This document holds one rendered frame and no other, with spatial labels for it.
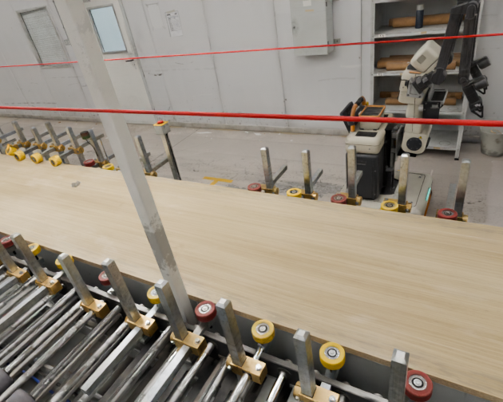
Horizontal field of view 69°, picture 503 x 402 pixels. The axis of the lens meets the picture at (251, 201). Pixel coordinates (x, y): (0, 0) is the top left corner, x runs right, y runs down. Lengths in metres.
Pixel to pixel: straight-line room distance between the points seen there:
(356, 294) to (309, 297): 0.17
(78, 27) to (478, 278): 1.50
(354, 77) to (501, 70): 1.41
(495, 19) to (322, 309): 3.50
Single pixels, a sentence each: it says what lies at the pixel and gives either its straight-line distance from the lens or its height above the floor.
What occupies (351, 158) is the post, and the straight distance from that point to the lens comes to 1.92.
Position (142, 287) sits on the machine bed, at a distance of 1.89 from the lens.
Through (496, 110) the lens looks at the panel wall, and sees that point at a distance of 4.58.
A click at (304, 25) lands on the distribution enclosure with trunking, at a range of 4.42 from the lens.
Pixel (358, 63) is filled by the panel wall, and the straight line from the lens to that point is 4.57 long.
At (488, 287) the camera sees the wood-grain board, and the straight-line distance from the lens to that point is 1.56.
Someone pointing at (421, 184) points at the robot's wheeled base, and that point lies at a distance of 3.29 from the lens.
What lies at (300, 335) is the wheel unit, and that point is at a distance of 1.05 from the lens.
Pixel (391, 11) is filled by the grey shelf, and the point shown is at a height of 1.38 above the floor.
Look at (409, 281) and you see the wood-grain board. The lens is 1.51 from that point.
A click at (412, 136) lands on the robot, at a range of 2.89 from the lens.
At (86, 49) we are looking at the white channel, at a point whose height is 1.85.
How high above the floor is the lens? 1.96
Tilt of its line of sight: 32 degrees down
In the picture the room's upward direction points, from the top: 11 degrees counter-clockwise
